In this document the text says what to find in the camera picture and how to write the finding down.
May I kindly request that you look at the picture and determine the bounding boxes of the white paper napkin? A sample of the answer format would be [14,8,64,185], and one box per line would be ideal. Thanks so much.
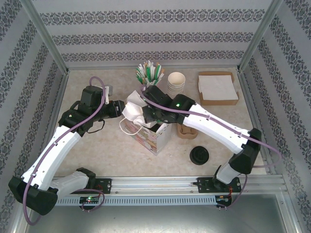
[121,91,153,129]

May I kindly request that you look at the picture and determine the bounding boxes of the cartoon animal paper bag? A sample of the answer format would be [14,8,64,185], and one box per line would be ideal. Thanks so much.
[119,91,173,156]

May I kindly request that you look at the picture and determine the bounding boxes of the stack of white paper cups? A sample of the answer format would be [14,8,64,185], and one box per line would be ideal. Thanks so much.
[167,72,187,97]

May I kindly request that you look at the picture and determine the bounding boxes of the green white wrapped straw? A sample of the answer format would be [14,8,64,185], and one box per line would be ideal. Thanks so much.
[135,63,148,85]
[153,63,163,82]

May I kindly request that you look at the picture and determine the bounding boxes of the brown pulp cup carrier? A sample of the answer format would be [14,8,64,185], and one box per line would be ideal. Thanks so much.
[176,122,198,139]

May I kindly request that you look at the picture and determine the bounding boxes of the brown cardboard tray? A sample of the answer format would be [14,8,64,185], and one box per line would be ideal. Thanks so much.
[198,71,241,106]

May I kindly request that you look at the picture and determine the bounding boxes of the white napkin stack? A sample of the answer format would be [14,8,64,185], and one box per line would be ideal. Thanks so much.
[198,74,239,101]

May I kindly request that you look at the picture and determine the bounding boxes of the black cup lid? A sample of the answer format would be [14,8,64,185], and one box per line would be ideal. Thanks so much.
[189,145,210,166]

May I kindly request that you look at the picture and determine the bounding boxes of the thin black wire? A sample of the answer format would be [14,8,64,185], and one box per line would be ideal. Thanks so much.
[86,118,105,134]

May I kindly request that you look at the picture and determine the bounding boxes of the aluminium frame post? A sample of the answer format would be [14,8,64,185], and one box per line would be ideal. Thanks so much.
[19,0,70,75]
[238,0,285,72]

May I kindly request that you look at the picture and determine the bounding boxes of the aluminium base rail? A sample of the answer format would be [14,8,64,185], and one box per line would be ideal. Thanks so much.
[52,176,285,195]

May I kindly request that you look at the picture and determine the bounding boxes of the slotted metal cable duct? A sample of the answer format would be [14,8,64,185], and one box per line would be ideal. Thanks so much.
[57,195,233,207]

